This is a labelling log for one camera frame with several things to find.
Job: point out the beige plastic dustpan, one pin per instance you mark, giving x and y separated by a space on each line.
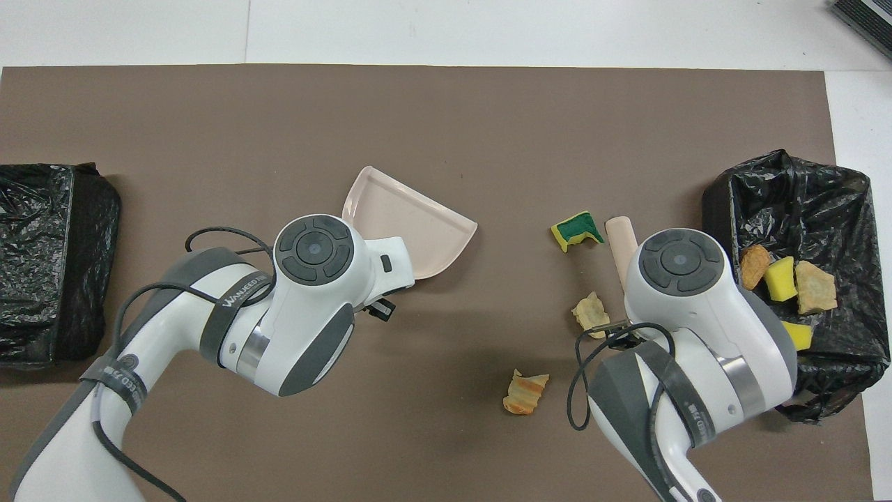
411 230

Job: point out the beige hand brush black bristles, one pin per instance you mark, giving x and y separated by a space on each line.
620 244

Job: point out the brown oval textured sponge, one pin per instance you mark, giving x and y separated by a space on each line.
755 267

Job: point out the small yellow sponge wedge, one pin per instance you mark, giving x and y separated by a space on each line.
780 279

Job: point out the large yellow sponge piece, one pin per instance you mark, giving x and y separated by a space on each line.
801 336

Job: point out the beige rock-like foam chunk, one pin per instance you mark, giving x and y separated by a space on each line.
815 287

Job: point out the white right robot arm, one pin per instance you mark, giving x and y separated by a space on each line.
697 328

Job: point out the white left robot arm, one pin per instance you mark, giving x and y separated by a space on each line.
306 314

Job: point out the bin with black bag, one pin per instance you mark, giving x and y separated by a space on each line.
90 293
801 202

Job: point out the pale beige crumpled foam chunk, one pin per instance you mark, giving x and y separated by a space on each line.
589 310

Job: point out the green and yellow sponge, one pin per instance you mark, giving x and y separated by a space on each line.
575 230

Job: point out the orange striped foam chunk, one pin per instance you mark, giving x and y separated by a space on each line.
524 394

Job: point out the brown paper table mat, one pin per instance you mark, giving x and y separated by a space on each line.
488 104

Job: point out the grey ribbed device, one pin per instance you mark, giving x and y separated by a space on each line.
867 21

